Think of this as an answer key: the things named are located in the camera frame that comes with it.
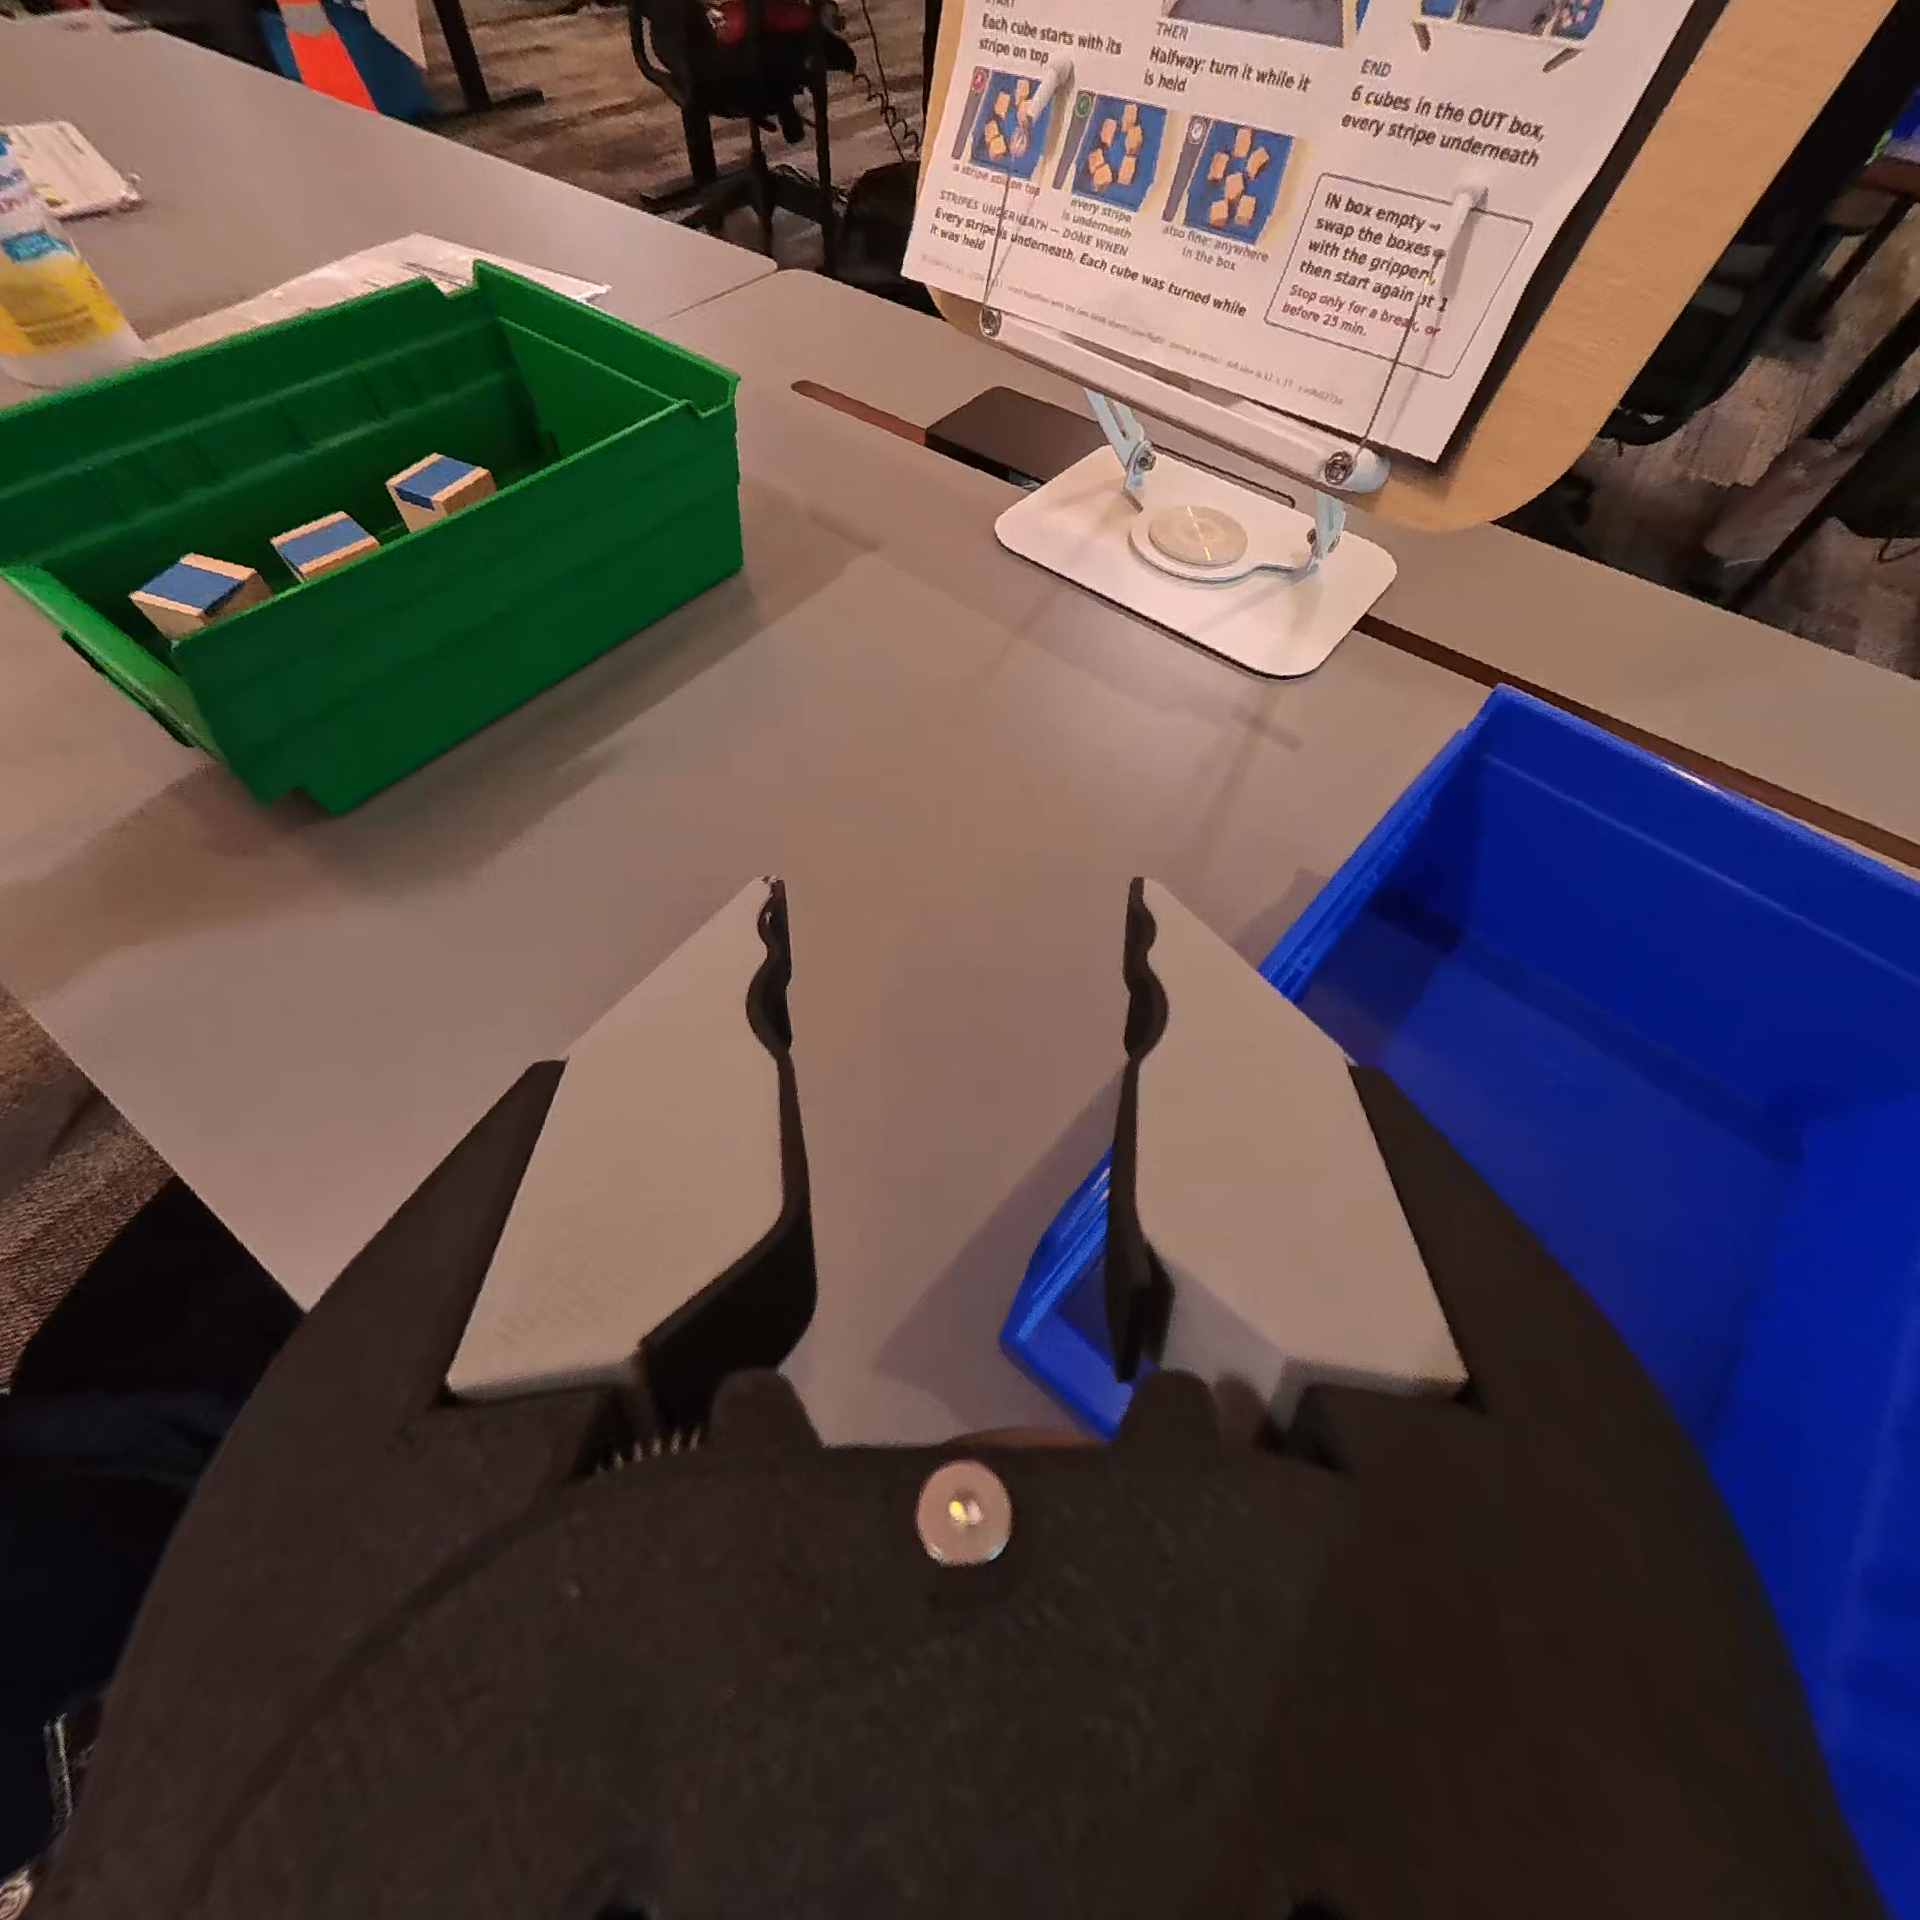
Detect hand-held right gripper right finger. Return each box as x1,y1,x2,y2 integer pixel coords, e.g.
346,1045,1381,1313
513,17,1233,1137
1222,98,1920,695
1103,876,1470,1404

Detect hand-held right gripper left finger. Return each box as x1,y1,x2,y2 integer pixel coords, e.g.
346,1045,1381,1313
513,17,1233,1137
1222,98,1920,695
445,876,820,1404

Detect blue plastic bin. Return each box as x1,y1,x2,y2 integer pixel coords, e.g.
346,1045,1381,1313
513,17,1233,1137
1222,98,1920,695
996,683,1920,1920

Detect green plastic bin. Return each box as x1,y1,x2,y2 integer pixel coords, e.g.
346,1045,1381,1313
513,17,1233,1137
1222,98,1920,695
0,258,748,820

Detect blue striped wooden cube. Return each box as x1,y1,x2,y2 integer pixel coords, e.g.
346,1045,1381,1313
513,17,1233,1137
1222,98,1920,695
269,509,382,583
125,554,271,644
383,451,497,533

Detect person's dark trousers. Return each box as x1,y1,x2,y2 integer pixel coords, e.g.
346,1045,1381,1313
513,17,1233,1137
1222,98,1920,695
0,1183,309,1878

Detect instruction sheet on stand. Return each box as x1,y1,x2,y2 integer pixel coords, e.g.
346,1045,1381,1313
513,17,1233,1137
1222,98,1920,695
900,0,1884,679

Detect white bagged paper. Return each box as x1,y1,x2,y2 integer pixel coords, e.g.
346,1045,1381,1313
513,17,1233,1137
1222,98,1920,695
145,228,612,361

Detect printed instruction sheet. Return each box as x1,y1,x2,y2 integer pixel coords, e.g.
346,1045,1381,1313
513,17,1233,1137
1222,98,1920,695
900,0,1697,468

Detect white disinfecting wipes canister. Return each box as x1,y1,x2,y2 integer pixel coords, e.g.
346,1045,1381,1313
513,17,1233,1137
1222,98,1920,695
0,125,151,389

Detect black office chair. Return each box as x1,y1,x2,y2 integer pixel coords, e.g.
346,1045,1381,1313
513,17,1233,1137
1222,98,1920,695
622,0,901,228

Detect small white card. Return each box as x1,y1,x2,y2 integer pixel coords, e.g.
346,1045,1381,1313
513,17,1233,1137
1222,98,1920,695
0,115,147,222

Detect orange traffic cone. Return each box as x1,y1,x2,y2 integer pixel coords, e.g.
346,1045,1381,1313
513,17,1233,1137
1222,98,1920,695
274,0,383,115

